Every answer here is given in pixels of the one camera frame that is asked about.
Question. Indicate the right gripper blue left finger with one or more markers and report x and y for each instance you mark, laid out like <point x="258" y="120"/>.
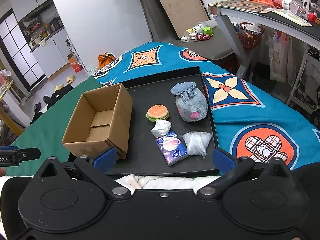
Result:
<point x="93" y="170"/>

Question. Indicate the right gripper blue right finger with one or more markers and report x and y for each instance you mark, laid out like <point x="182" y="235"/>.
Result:
<point x="234" y="170"/>

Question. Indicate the clear plastic bag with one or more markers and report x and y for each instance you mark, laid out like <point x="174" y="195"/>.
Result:
<point x="197" y="143"/>

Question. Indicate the grey plush mouse toy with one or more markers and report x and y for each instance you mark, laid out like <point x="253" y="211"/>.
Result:
<point x="194" y="109"/>

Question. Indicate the white soft bundle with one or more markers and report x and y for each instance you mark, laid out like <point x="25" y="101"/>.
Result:
<point x="161" y="128"/>

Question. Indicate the plush hamburger toy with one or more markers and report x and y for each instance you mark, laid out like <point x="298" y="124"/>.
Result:
<point x="157" y="112"/>

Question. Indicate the blue patterned fabric pouch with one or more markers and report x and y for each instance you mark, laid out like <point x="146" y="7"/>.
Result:
<point x="184" y="90"/>

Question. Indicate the blue patterned blanket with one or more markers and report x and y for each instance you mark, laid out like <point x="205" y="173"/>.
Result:
<point x="248" y="121"/>

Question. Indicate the black plastic tray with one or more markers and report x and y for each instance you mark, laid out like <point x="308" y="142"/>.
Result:
<point x="144" y="156"/>

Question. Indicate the yellow slippers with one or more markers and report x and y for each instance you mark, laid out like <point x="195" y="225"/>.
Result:
<point x="70" y="79"/>

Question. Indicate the orange cardboard box on floor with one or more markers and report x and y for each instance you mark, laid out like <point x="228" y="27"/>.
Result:
<point x="73" y="63"/>

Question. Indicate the orange bag on floor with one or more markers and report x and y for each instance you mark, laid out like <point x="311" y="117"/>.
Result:
<point x="105" y="59"/>

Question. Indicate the red plastic basket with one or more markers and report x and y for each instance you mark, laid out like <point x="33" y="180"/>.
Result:
<point x="250" y="35"/>

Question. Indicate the green cup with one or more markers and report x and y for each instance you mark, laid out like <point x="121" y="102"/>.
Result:
<point x="207" y="31"/>

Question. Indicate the white plastic jar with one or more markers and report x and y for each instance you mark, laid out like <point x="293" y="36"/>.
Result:
<point x="197" y="29"/>

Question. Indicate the white kitchen cabinet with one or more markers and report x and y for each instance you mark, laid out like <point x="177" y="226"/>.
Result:
<point x="46" y="35"/>

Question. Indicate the white desk with black top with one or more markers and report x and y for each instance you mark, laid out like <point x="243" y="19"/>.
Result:
<point x="249" y="11"/>

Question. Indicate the large framed board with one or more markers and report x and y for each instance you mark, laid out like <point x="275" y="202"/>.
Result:
<point x="183" y="14"/>

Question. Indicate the clear plastic bottle red label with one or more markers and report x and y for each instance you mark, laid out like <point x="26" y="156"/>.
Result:
<point x="295" y="7"/>

